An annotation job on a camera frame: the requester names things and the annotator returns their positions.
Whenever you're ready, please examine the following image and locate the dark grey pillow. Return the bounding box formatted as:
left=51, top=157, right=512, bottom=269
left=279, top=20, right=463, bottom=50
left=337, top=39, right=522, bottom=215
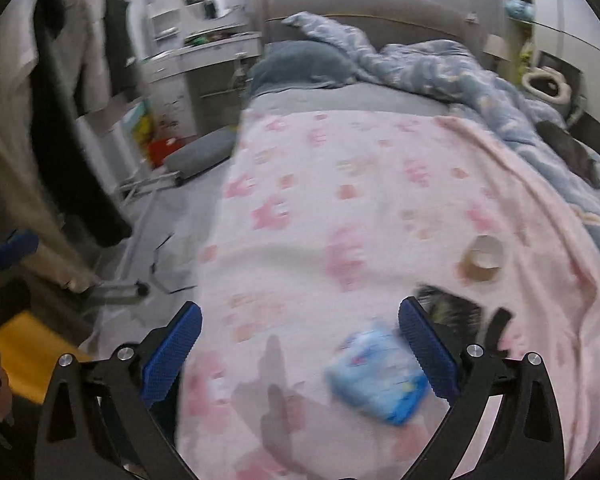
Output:
left=535, top=120, right=600, bottom=188

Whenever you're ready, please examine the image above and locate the grey padded headboard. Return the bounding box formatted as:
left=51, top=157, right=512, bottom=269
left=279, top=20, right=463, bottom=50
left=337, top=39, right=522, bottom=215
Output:
left=248, top=0, right=484, bottom=56

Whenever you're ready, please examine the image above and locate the black hanging coat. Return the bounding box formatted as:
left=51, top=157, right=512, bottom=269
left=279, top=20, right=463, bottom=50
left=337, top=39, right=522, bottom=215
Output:
left=30, top=0, right=132, bottom=248

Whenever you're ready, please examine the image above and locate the blue-grey pillow on bed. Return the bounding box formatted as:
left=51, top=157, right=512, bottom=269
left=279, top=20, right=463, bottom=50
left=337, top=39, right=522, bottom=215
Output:
left=245, top=40, right=356, bottom=101

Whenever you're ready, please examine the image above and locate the brown tape roll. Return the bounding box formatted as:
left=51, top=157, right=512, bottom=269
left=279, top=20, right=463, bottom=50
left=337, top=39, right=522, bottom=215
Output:
left=460, top=234, right=505, bottom=282

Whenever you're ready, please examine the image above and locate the white fluffy jacket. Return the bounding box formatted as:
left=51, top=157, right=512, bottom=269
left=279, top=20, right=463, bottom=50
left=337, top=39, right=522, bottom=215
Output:
left=54, top=0, right=111, bottom=114

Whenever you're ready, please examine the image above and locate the white wardrobe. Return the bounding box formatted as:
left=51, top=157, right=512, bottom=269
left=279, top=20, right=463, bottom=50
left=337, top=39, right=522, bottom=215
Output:
left=502, top=0, right=600, bottom=153

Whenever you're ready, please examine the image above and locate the pink floral blanket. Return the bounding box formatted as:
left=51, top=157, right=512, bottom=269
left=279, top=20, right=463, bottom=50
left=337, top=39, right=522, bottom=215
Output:
left=176, top=110, right=600, bottom=479

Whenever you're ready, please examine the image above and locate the white clothes rack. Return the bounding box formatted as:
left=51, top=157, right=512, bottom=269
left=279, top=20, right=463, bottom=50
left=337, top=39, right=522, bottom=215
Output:
left=76, top=110, right=180, bottom=299

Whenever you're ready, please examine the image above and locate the white dressing table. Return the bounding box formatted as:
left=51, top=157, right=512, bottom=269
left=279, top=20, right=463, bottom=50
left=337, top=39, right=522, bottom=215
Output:
left=142, top=0, right=262, bottom=139

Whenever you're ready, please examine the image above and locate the bedside lamp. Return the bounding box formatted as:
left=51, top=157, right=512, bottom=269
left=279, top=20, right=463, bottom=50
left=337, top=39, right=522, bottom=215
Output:
left=482, top=34, right=509, bottom=72

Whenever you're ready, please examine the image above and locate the blue tissue packet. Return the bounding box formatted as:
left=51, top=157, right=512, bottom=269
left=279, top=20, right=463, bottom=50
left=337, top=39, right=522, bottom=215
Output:
left=325, top=321, right=429, bottom=426

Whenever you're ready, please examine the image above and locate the yellow picture book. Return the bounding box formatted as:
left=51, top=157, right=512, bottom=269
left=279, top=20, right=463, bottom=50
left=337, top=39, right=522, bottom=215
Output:
left=122, top=100, right=155, bottom=152

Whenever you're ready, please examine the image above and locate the beige hanging garment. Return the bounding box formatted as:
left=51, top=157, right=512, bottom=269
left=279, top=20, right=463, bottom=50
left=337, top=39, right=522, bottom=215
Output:
left=0, top=0, right=93, bottom=292

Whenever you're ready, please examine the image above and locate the grey cushion on floor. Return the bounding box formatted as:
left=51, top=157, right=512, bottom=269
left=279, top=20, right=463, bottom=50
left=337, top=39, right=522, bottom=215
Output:
left=163, top=127, right=238, bottom=180

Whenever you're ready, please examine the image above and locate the small black box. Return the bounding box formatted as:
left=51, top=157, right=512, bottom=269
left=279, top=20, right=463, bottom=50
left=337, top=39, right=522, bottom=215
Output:
left=483, top=307, right=513, bottom=358

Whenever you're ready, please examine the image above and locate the black flat package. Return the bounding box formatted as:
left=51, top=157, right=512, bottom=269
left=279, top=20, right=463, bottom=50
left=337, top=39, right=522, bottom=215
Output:
left=415, top=285, right=482, bottom=344

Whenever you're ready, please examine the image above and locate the red box on floor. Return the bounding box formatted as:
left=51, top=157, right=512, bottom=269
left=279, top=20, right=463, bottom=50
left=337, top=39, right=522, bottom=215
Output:
left=147, top=136, right=197, bottom=168

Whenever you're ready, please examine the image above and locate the cream sculptural vase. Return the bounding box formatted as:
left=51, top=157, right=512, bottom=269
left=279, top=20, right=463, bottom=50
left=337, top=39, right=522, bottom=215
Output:
left=521, top=66, right=572, bottom=106

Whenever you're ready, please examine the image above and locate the yellow garment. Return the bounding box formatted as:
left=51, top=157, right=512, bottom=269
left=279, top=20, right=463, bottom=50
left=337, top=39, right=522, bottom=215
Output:
left=0, top=274, right=92, bottom=406

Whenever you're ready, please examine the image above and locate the blue patterned duvet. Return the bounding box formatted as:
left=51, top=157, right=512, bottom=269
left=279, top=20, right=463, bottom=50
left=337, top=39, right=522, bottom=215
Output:
left=283, top=11, right=600, bottom=250

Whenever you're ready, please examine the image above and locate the dark green hanging garment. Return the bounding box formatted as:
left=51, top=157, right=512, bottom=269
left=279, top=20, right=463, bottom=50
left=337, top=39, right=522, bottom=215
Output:
left=104, top=0, right=140, bottom=103

